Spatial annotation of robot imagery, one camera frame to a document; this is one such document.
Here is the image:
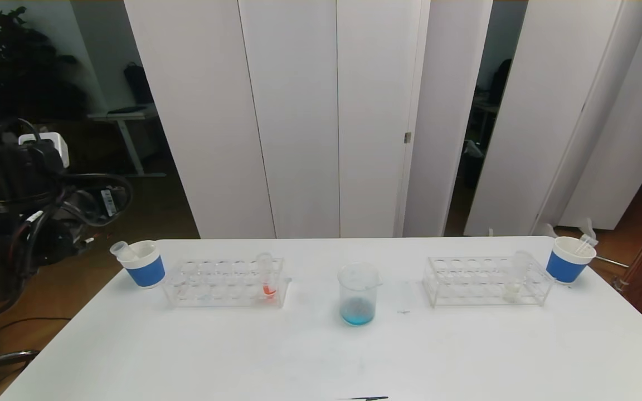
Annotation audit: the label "blue white paper cup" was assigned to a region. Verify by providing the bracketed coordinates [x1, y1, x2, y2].
[118, 240, 166, 288]
[546, 236, 597, 285]

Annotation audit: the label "dark potted plant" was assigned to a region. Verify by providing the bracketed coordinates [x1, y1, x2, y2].
[0, 0, 90, 134]

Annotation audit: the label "clear acrylic test tube rack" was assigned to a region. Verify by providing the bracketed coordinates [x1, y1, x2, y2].
[424, 256, 555, 307]
[163, 257, 291, 308]

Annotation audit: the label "white background desk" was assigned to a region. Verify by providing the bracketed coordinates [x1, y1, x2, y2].
[88, 106, 167, 180]

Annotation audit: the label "black floor cable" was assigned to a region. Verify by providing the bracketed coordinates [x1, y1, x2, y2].
[0, 317, 72, 357]

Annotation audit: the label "red pigment test tube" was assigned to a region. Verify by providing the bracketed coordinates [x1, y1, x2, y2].
[575, 220, 599, 256]
[257, 252, 278, 299]

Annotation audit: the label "white folding partition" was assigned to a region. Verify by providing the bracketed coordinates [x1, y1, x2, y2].
[125, 0, 430, 240]
[463, 0, 642, 237]

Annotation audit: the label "metal chair frame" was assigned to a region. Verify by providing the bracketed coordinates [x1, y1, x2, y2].
[0, 350, 40, 375]

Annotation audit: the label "blue pigment test tube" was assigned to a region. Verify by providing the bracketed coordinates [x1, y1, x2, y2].
[110, 241, 139, 262]

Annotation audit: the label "white partition foot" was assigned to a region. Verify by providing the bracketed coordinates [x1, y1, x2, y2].
[533, 219, 596, 243]

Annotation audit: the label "white angled partition panel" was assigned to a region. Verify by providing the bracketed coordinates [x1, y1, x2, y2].
[403, 0, 493, 238]

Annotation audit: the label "black camera cable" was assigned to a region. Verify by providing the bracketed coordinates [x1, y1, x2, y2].
[0, 117, 41, 146]

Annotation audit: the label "clear glass beaker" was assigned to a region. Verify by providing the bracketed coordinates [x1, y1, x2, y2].
[338, 263, 383, 326]

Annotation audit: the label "black bag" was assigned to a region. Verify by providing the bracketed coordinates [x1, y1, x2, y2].
[125, 63, 155, 107]

